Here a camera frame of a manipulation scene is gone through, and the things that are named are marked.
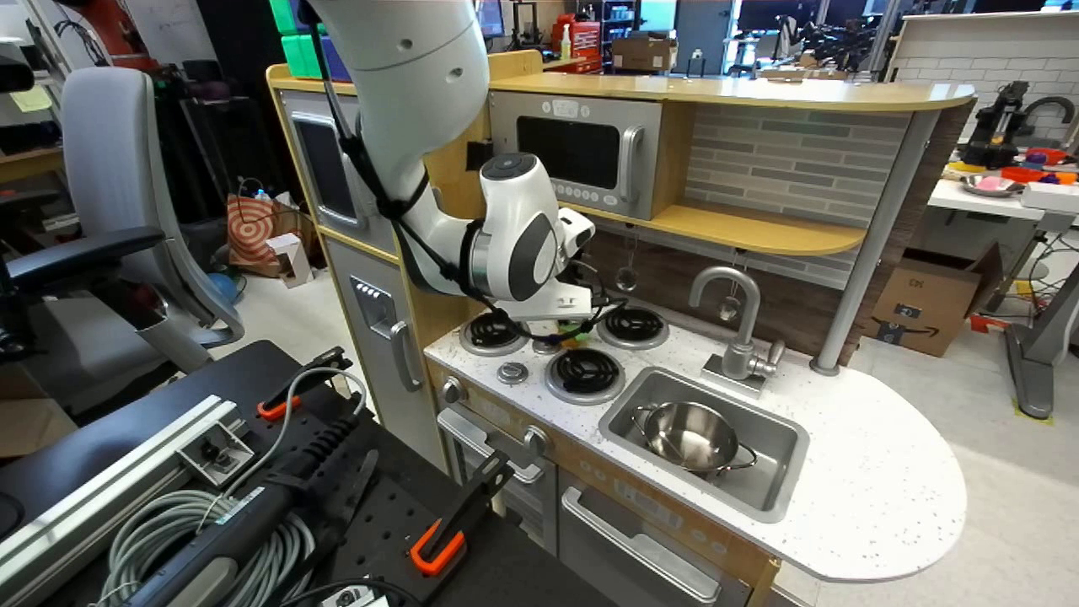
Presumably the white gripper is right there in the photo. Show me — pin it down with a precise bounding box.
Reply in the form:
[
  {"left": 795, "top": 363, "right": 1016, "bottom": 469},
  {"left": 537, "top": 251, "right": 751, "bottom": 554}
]
[{"left": 509, "top": 279, "right": 594, "bottom": 334}]

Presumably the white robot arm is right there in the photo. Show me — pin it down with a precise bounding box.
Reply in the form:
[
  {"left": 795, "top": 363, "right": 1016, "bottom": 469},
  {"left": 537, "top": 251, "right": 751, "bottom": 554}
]
[{"left": 310, "top": 0, "right": 595, "bottom": 325}]

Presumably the black stove burner back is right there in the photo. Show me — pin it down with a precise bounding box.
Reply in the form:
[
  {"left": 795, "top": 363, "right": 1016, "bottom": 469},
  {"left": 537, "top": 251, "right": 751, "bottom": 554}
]
[{"left": 599, "top": 308, "right": 668, "bottom": 351}]

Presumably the black stove burner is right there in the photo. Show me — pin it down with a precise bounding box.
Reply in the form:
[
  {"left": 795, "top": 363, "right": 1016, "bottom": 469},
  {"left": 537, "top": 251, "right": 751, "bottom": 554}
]
[
  {"left": 599, "top": 308, "right": 668, "bottom": 351},
  {"left": 543, "top": 346, "right": 622, "bottom": 406},
  {"left": 461, "top": 315, "right": 527, "bottom": 357}
]

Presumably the black stove burner front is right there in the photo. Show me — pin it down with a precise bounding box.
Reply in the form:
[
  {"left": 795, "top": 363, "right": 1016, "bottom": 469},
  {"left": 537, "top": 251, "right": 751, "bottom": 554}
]
[{"left": 461, "top": 315, "right": 527, "bottom": 357}]

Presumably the black stove burner middle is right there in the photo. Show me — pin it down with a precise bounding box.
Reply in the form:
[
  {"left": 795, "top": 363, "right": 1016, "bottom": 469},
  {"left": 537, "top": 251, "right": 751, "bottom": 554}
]
[{"left": 543, "top": 346, "right": 622, "bottom": 406}]

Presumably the toy microwave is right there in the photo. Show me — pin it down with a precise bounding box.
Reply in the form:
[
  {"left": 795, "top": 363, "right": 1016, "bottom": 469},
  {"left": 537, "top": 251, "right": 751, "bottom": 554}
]
[{"left": 488, "top": 91, "right": 662, "bottom": 216}]

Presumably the steel pot in sink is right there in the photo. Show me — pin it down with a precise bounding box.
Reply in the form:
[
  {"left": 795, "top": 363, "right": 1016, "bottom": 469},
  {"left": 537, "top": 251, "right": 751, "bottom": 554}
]
[{"left": 631, "top": 397, "right": 758, "bottom": 480}]

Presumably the toy kitchen unit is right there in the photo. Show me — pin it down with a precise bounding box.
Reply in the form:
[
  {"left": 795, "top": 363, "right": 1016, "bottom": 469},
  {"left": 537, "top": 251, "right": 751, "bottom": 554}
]
[{"left": 266, "top": 51, "right": 972, "bottom": 598}]

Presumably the grey toy faucet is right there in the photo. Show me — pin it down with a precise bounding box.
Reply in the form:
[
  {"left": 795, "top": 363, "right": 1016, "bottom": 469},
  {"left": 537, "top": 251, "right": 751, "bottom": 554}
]
[{"left": 688, "top": 266, "right": 786, "bottom": 384}]

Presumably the black clamp near kitchen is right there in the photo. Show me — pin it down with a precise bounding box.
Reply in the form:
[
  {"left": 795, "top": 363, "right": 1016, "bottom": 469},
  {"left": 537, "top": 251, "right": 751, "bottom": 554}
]
[{"left": 409, "top": 451, "right": 511, "bottom": 577}]

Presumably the cardboard box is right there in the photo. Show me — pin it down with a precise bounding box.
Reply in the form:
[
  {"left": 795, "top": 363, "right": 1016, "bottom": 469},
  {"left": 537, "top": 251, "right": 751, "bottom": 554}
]
[{"left": 871, "top": 246, "right": 1002, "bottom": 357}]

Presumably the green foam block top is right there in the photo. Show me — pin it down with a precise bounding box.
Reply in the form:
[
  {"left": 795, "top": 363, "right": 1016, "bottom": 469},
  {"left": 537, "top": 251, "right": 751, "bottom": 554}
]
[{"left": 266, "top": 0, "right": 301, "bottom": 34}]

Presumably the grey office chair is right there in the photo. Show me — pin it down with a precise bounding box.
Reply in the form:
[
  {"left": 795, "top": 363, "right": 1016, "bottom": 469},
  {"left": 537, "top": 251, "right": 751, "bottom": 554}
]
[{"left": 3, "top": 67, "right": 242, "bottom": 370}]

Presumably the orange handled clamp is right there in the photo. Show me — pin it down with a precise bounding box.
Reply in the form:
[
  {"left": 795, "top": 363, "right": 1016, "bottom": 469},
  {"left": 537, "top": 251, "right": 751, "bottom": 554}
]
[{"left": 257, "top": 346, "right": 349, "bottom": 420}]

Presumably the grey cable bundle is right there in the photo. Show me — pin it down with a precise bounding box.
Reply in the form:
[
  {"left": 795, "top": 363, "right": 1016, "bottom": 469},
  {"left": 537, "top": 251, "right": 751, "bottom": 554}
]
[{"left": 89, "top": 486, "right": 320, "bottom": 607}]

